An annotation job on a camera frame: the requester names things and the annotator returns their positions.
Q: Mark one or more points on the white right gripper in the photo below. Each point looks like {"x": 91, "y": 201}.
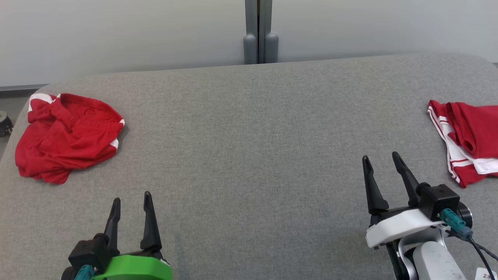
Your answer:
{"x": 397, "y": 227}

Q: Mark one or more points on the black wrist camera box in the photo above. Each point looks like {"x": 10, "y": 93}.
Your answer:
{"x": 87, "y": 252}
{"x": 439, "y": 200}

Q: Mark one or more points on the grey metal partition post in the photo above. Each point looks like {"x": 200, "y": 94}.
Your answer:
{"x": 268, "y": 46}

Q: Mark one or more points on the red jersey with white stripes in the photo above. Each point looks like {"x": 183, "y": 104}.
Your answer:
{"x": 478, "y": 132}

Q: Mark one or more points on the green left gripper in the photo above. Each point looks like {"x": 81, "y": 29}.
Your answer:
{"x": 136, "y": 269}

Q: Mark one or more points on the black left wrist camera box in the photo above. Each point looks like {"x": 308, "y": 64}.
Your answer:
{"x": 87, "y": 252}

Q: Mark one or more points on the red shorts with white trim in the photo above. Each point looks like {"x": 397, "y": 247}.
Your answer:
{"x": 70, "y": 140}

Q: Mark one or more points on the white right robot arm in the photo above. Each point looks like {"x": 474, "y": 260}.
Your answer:
{"x": 432, "y": 260}

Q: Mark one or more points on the black caster wheel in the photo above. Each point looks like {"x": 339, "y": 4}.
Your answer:
{"x": 4, "y": 126}

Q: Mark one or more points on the grey fabric covered table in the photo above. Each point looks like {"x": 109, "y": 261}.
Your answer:
{"x": 253, "y": 155}

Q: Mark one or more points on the white paper label tag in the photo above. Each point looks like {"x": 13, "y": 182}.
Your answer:
{"x": 488, "y": 275}

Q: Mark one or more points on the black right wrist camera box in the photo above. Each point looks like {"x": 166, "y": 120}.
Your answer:
{"x": 439, "y": 200}

